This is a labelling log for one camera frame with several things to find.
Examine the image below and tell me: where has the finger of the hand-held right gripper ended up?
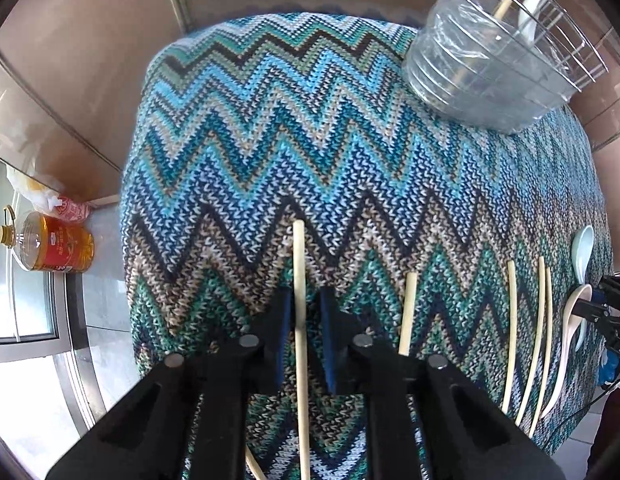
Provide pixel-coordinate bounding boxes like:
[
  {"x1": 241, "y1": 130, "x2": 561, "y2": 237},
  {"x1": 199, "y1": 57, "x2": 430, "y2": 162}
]
[
  {"x1": 574, "y1": 297, "x2": 620, "y2": 325},
  {"x1": 596, "y1": 273, "x2": 620, "y2": 307}
]

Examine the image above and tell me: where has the white ceramic spoon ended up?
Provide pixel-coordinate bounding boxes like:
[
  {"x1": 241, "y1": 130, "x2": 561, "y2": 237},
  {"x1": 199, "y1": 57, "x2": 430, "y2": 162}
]
[
  {"x1": 540, "y1": 283, "x2": 594, "y2": 420},
  {"x1": 517, "y1": 0, "x2": 548, "y2": 43}
]

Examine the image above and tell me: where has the glass sliding door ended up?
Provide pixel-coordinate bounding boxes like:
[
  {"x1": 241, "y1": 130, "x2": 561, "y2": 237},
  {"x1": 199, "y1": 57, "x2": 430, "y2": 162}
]
[{"x1": 0, "y1": 150, "x2": 111, "y2": 461}]

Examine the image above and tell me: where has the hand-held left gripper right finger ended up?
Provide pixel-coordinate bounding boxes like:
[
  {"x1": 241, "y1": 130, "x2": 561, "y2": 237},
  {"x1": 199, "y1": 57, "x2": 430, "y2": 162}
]
[{"x1": 318, "y1": 287, "x2": 553, "y2": 480}]

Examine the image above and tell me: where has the zigzag knit tablecloth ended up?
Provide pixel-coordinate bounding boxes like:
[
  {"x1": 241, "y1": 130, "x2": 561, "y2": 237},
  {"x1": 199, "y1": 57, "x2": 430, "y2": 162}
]
[{"x1": 119, "y1": 12, "x2": 615, "y2": 480}]

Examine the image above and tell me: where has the metal wire utensil rack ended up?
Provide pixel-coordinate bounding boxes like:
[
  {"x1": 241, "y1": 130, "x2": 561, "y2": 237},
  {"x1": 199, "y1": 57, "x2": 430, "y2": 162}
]
[{"x1": 452, "y1": 0, "x2": 610, "y2": 88}]

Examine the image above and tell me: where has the person's dark clothing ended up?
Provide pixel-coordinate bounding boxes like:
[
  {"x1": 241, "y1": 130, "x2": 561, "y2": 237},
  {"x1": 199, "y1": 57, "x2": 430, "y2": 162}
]
[{"x1": 587, "y1": 390, "x2": 620, "y2": 480}]

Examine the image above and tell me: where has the light blue ceramic spoon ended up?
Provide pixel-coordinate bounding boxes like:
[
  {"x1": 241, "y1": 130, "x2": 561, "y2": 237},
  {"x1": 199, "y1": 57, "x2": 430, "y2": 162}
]
[{"x1": 571, "y1": 225, "x2": 596, "y2": 353}]

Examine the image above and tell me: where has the person's right hand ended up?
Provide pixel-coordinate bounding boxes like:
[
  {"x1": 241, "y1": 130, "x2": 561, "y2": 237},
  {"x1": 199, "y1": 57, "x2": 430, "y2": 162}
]
[{"x1": 602, "y1": 350, "x2": 620, "y2": 392}]

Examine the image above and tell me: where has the wire dish rack basket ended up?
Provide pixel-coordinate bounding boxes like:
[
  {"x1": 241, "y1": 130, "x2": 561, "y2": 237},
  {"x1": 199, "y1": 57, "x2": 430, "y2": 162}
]
[{"x1": 402, "y1": 0, "x2": 583, "y2": 136}]

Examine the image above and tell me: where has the cooking oil bottle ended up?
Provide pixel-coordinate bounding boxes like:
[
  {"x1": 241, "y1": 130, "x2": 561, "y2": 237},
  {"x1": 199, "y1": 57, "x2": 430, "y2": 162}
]
[{"x1": 0, "y1": 205, "x2": 96, "y2": 273}]

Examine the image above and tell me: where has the black cable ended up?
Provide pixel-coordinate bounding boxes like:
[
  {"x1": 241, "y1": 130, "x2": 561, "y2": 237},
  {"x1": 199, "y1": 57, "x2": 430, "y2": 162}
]
[{"x1": 552, "y1": 367, "x2": 620, "y2": 441}]

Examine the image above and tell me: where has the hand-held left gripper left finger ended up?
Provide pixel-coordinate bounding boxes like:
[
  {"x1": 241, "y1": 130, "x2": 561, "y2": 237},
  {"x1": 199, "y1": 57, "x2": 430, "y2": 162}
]
[{"x1": 46, "y1": 287, "x2": 295, "y2": 480}]

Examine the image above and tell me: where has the red and white packet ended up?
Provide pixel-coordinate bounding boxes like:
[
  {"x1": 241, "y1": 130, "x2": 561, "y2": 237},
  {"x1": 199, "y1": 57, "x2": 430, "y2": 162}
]
[{"x1": 45, "y1": 194, "x2": 93, "y2": 223}]

